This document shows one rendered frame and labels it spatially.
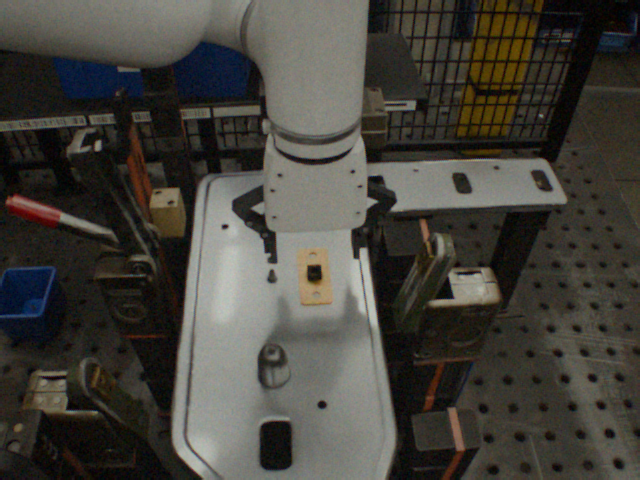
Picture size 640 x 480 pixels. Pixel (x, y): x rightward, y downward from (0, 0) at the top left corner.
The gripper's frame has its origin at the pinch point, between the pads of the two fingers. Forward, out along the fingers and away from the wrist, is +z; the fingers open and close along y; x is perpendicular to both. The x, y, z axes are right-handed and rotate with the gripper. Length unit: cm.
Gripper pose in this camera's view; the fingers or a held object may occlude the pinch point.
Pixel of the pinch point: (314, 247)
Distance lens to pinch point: 62.8
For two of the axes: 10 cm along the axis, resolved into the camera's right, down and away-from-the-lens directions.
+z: 0.0, 6.8, 7.4
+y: 10.0, -0.5, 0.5
